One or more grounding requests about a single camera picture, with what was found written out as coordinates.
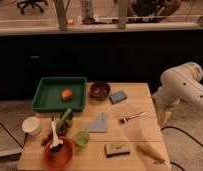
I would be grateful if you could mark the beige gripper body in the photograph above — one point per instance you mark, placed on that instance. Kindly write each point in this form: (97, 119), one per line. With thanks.
(163, 115)

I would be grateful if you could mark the grey towel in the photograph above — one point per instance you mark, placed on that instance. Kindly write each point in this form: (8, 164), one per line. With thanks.
(98, 125)

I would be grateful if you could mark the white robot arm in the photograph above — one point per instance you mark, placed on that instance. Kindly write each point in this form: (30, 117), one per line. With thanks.
(180, 82)

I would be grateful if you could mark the yellow corn cob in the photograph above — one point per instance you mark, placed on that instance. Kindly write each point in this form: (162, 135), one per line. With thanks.
(152, 152)

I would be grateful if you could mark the silver fork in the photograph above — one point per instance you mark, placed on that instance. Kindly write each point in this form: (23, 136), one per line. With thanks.
(126, 119)

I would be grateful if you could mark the blue sponge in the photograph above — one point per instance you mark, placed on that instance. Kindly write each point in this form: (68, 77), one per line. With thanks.
(117, 97)

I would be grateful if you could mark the yellow black sponge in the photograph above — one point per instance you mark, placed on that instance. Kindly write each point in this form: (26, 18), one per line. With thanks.
(114, 149)

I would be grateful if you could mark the dark red bowl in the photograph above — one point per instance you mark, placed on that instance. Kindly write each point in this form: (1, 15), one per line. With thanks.
(99, 90)

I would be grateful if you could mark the small green cup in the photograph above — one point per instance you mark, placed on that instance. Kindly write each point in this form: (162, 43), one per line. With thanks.
(82, 138)

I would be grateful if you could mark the green cucumber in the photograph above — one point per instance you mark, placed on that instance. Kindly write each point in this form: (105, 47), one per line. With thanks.
(65, 115)

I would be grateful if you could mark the red orange apple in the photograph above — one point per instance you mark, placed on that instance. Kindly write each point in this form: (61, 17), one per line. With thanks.
(66, 94)

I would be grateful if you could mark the dark grape bunch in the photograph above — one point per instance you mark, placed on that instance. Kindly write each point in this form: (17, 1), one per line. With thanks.
(62, 133)

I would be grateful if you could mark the person in background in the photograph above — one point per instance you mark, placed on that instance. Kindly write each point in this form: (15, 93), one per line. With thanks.
(160, 8)

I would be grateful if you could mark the white dish brush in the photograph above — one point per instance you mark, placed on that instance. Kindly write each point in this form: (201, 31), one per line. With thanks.
(57, 143)

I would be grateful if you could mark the orange bowl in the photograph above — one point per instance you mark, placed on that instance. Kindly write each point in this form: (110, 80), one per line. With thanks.
(57, 161)

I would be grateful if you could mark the green plastic tray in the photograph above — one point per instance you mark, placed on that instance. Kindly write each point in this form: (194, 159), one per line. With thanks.
(48, 95)

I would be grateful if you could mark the white paper cup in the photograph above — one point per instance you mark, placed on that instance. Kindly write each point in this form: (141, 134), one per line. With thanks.
(32, 126)

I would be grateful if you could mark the small orange object on ledge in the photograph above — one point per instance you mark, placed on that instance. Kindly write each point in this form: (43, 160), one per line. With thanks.
(70, 22)

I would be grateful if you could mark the black office chair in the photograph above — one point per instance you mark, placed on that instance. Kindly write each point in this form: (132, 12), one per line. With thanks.
(33, 3)

